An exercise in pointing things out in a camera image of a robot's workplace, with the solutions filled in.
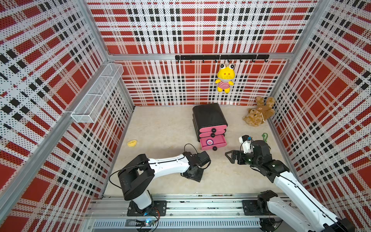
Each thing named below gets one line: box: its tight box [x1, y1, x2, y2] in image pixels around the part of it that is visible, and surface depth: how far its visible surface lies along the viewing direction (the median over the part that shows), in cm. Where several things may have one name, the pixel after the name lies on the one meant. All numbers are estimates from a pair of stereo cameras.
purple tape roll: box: [205, 138, 215, 146], surface depth 100 cm
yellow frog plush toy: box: [215, 63, 236, 94], surface depth 95 cm
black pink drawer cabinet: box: [192, 102, 229, 152], surface depth 95 cm
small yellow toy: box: [127, 140, 138, 147], surface depth 100 cm
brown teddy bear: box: [242, 96, 276, 128], surface depth 107 cm
